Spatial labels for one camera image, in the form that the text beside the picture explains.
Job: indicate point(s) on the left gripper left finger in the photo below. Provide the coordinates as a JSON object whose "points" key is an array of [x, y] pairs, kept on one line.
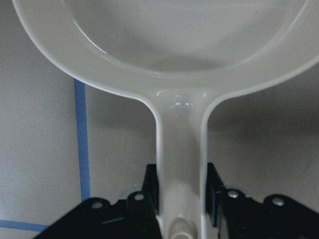
{"points": [[131, 217]]}

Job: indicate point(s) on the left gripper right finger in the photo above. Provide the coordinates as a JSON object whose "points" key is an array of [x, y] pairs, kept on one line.
{"points": [[238, 216]]}

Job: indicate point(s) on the beige dustpan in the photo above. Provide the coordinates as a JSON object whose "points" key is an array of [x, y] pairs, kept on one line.
{"points": [[181, 58]]}

